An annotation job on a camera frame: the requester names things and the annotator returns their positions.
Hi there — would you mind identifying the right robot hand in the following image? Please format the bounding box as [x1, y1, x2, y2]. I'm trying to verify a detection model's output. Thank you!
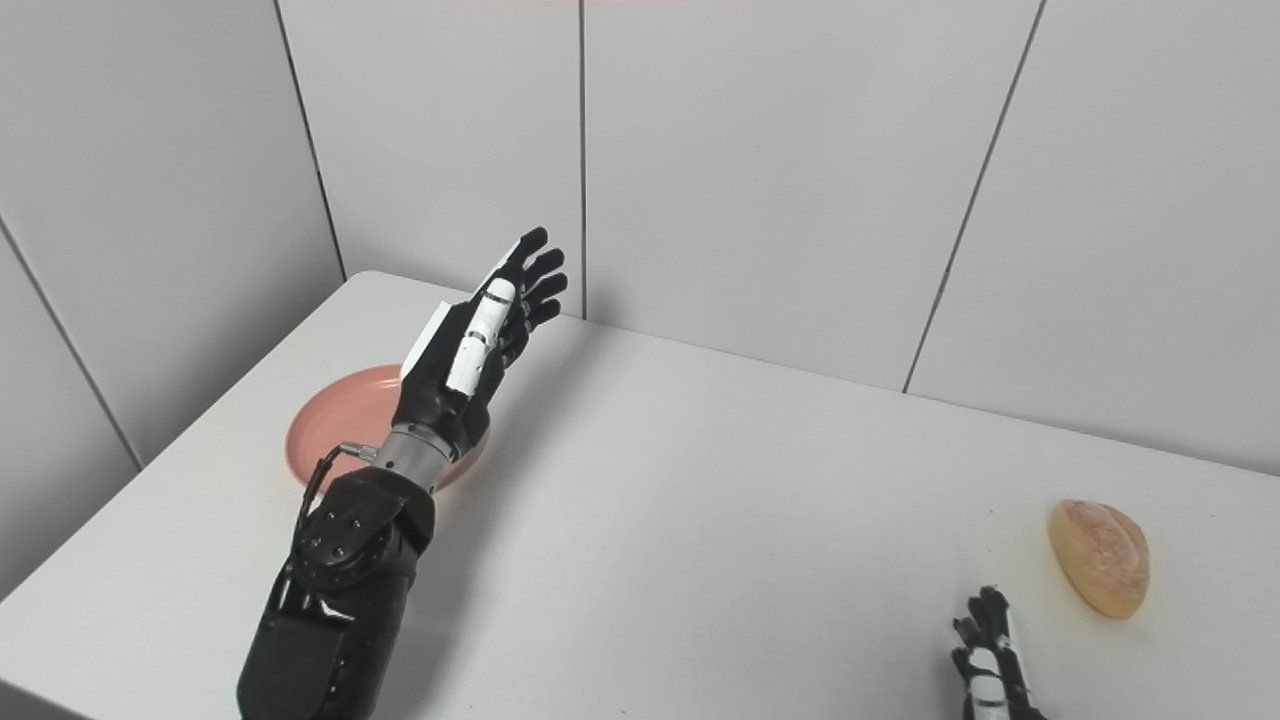
[951, 586, 1048, 720]

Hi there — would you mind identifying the bread roll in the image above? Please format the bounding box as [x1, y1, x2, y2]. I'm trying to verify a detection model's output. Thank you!
[1047, 499, 1151, 619]

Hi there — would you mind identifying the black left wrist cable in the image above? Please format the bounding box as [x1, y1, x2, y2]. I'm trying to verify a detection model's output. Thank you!
[297, 441, 379, 521]

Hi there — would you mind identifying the pink plate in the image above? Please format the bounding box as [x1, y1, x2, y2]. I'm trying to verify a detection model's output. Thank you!
[286, 364, 488, 495]

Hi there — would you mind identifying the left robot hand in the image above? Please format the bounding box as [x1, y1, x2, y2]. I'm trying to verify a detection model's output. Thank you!
[392, 227, 569, 462]

